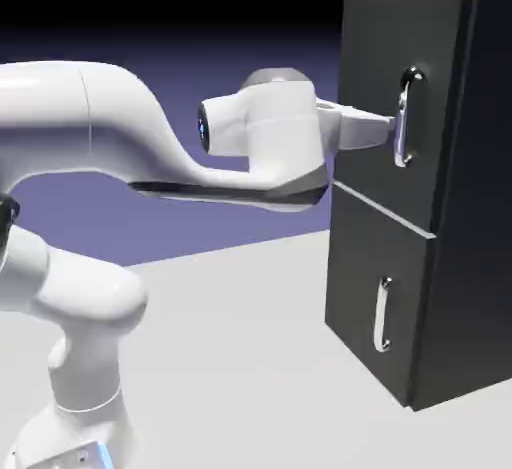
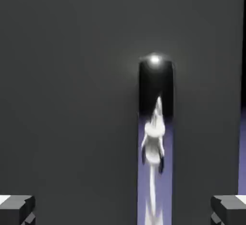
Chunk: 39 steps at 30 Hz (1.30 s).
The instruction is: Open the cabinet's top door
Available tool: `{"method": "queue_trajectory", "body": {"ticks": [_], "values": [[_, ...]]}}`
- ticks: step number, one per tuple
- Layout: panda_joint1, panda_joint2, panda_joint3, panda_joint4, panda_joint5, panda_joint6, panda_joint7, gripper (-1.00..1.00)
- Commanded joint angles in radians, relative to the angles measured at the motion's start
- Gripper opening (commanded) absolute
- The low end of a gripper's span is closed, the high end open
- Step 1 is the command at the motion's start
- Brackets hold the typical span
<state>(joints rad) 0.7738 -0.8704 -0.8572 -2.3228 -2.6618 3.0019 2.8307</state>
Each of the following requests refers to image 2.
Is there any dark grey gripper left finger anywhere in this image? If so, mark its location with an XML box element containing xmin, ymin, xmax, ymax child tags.
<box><xmin>0</xmin><ymin>194</ymin><xmax>37</xmax><ymax>225</ymax></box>

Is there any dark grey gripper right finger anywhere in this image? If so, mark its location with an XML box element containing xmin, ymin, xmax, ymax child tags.
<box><xmin>210</xmin><ymin>194</ymin><xmax>246</xmax><ymax>225</ymax></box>

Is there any dark grey cabinet door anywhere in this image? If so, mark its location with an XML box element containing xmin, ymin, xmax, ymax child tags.
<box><xmin>0</xmin><ymin>0</ymin><xmax>245</xmax><ymax>225</ymax></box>

